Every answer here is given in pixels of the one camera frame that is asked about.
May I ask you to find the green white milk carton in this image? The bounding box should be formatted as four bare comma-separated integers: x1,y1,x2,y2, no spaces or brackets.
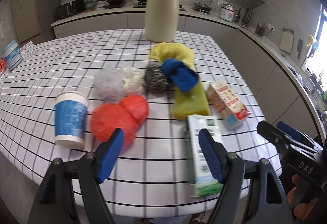
183,114,225,198

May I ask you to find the utensil holder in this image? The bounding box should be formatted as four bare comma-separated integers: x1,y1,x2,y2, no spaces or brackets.
255,22,267,37

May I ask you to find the person's hand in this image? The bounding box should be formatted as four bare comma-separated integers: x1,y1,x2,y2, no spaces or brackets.
287,187,315,220

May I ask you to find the white cutting board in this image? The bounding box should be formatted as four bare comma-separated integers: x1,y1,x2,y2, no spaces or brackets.
279,28,294,54

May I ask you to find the kettle on stove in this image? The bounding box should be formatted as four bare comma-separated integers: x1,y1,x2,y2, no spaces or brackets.
193,0,213,14

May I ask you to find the yellow cloth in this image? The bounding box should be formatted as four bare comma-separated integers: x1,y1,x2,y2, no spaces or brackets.
149,42,195,70

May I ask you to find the knife block with knives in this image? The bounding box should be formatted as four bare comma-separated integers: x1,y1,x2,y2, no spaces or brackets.
242,7,253,27

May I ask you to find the red white small carton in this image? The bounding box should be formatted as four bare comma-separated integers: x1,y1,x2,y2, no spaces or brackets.
206,81,251,129

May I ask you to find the clear plastic bag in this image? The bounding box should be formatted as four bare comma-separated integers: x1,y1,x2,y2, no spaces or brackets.
93,67,125,103

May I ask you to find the yellow green sponge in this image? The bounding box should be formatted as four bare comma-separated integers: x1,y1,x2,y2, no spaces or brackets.
172,78,211,120

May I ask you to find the blue white paper cup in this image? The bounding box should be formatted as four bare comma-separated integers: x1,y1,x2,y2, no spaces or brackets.
54,91,89,149

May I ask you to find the steel wool scrubber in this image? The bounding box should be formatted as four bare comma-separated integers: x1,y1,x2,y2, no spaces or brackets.
143,64,168,93

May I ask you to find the checkered tablecloth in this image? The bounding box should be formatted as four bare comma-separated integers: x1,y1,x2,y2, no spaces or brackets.
1,29,281,217

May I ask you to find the blue cloth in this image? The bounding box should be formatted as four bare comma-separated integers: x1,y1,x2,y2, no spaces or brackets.
161,58,199,93

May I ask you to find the white paper towel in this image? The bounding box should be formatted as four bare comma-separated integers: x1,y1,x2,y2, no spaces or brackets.
122,67,145,96

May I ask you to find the green ceramic vase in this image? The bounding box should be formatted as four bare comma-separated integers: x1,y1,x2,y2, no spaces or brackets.
85,0,96,10

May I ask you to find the white rice cooker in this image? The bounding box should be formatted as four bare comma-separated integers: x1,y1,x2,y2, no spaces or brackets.
219,3,235,22

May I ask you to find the blue white tub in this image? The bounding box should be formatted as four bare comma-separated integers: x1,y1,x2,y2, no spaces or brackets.
2,40,23,71

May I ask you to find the cream thermos jug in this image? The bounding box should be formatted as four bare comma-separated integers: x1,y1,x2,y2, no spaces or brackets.
145,0,179,43

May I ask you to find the black microwave oven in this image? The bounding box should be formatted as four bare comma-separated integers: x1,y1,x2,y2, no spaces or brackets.
56,0,86,20

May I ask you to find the red plastic bag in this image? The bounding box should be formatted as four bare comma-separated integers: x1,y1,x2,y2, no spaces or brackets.
90,95,149,146

